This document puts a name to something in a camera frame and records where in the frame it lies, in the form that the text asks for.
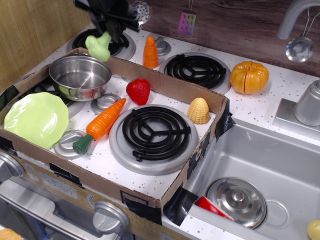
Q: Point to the silver toy faucet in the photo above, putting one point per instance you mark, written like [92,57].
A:
[303,111]

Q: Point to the yellow toy corn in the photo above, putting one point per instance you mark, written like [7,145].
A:
[198,111]

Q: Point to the silver oven knob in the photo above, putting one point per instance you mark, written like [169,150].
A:
[9,167]
[108,218]

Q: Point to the silver stove knob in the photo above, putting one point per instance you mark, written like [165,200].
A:
[163,47]
[64,147]
[104,102]

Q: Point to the silver oven door handle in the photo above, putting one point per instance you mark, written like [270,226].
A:
[42,210]

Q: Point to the yellow toy lemon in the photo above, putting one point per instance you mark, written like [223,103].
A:
[313,230]

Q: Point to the front right black burner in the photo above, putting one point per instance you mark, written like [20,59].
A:
[153,140]

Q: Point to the silver stove knob back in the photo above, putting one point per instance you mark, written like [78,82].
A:
[163,47]

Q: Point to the small orange toy carrot tip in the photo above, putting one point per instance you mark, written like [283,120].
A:
[150,54]

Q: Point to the silver stove knob middle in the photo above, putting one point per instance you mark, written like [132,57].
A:
[104,102]

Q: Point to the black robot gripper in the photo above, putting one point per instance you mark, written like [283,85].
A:
[113,16]

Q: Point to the silver pot lid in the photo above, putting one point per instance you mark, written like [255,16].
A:
[239,199]

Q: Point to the stainless steel pot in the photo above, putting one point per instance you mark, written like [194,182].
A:
[79,77]

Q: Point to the brown cardboard fence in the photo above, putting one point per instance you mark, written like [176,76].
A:
[98,175]

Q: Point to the hanging silver strainer spoon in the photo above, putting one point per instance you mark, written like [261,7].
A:
[144,10]

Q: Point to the red toy strawberry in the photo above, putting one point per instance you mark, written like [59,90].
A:
[139,91]

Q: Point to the front left black burner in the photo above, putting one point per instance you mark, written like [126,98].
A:
[43,98]

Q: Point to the silver oven knob left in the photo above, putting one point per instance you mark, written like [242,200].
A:
[9,167]

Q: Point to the orange toy bread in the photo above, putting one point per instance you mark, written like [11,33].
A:
[8,234]

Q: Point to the back right black burner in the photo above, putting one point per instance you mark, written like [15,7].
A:
[199,68]

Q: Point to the hanging silver ladle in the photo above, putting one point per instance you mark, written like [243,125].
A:
[301,48]

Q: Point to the hanging purple spatula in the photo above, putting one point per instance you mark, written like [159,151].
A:
[187,20]

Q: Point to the orange toy carrot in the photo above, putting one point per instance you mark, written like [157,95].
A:
[99,126]

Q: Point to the light green plastic plate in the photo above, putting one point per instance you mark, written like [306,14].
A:
[41,129]

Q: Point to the grey toy sink basin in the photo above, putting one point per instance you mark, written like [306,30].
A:
[285,170]

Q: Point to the silver stove knob front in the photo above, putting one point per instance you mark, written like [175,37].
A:
[64,147]

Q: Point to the silver oven knob right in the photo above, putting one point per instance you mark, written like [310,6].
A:
[108,218]

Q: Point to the red toy pepper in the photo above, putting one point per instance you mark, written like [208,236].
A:
[204,203]

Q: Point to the light green toy broccoli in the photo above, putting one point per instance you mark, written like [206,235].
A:
[98,47]

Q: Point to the orange toy pumpkin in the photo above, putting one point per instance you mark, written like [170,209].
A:
[249,77]

